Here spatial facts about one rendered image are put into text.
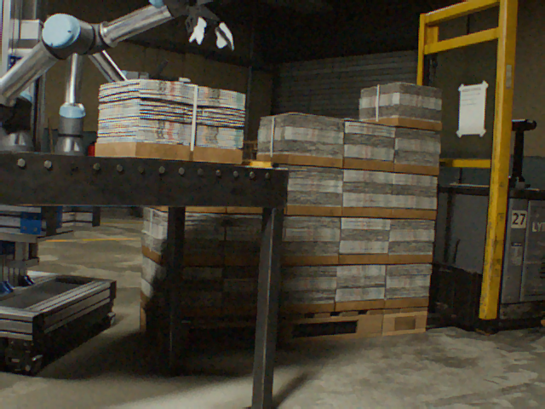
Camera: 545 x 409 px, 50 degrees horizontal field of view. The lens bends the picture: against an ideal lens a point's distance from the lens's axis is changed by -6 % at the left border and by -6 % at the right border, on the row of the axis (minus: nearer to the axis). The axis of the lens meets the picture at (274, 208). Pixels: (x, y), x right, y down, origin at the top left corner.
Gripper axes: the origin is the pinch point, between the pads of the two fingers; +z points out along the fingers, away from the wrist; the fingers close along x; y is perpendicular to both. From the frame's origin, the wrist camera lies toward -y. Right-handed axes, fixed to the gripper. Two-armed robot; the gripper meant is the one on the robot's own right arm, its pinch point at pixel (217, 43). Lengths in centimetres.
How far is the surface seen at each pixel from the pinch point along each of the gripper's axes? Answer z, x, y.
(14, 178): 38, 58, 14
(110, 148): 13.3, 18.9, 38.6
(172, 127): 15.8, 7.0, 21.2
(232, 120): 12.6, -14.3, 18.9
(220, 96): 6.9, -8.7, 15.2
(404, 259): 42, -153, 78
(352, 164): -3, -119, 62
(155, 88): 7.0, 13.9, 15.2
